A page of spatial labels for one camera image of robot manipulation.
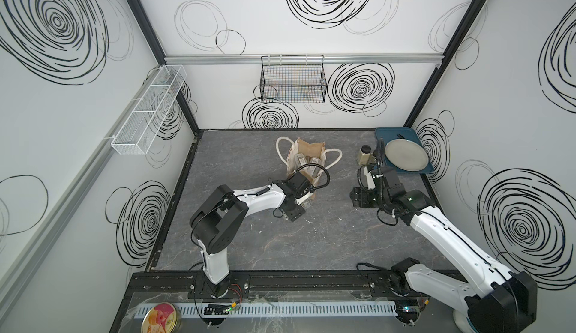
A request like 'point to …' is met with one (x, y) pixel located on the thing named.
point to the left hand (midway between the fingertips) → (292, 206)
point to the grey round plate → (406, 155)
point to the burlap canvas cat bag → (289, 148)
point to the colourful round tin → (162, 317)
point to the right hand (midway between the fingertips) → (360, 195)
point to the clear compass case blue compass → (314, 171)
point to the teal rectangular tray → (388, 134)
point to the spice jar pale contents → (364, 154)
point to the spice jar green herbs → (373, 161)
